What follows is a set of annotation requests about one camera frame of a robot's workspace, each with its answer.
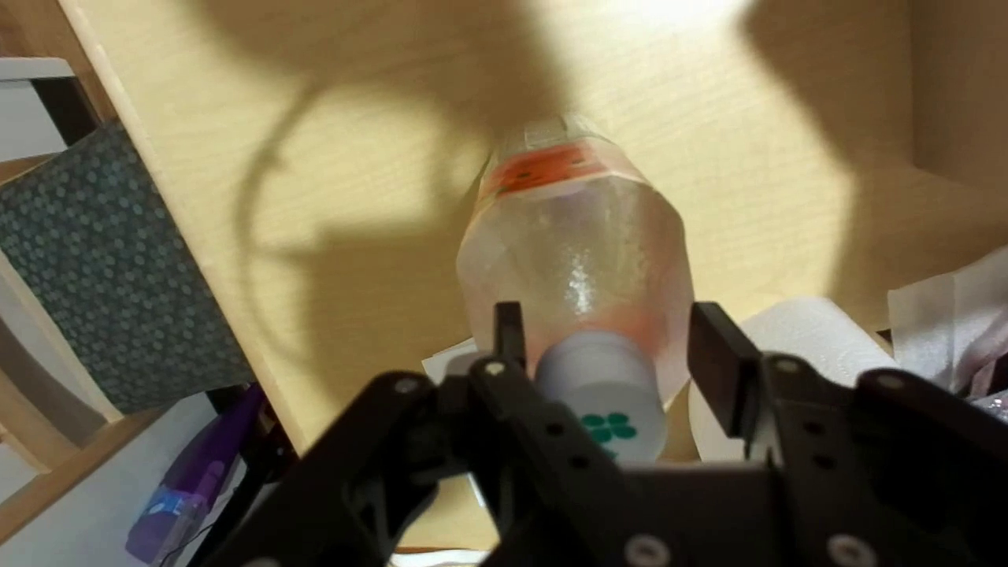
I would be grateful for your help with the clear bottle with red label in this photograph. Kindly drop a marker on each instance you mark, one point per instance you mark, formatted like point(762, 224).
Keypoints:
point(579, 263)

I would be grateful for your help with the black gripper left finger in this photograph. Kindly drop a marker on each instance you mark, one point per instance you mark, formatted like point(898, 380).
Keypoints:
point(453, 482)

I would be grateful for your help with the wooden chair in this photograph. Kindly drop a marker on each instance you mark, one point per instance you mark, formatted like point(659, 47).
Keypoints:
point(63, 472)

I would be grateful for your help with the purple and blue packet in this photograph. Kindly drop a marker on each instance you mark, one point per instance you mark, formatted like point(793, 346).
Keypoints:
point(185, 493)

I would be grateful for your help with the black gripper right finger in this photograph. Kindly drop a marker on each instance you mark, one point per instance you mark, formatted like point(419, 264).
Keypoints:
point(872, 472)

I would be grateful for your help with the dark green patterned cushion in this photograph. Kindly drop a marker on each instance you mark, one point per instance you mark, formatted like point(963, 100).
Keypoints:
point(116, 271)

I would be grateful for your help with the clear crumpled plastic wrap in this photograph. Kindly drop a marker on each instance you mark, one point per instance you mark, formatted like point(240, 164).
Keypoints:
point(949, 317)

